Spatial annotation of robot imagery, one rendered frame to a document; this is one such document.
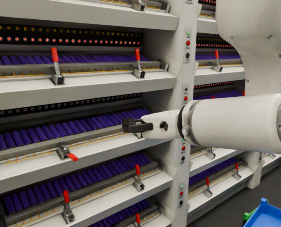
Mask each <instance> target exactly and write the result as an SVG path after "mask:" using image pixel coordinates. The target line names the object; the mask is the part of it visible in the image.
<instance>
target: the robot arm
mask: <svg viewBox="0 0 281 227"><path fill-rule="evenodd" d="M215 18H216V28H217V31H218V34H219V35H220V36H221V37H222V38H223V39H224V40H225V41H226V42H228V43H229V44H231V45H232V46H233V47H234V48H235V49H236V50H237V51H238V53H239V55H240V57H241V60H242V62H243V66H244V71H245V96H239V97H228V98H217V99H206V100H192V101H190V102H189V103H187V104H185V105H184V106H183V107H182V108H181V109H180V110H170V111H164V112H159V113H153V114H149V115H145V116H142V117H141V119H134V118H123V119H122V128H123V132H125V133H138V132H143V133H142V136H143V138H145V139H182V138H183V139H184V140H185V141H186V142H188V143H189V144H191V145H195V146H203V147H213V148H222V149H231V150H243V151H252V152H261V153H270V154H281V0H216V12H215ZM136 122H141V124H139V125H136ZM145 122H146V123H145Z"/></svg>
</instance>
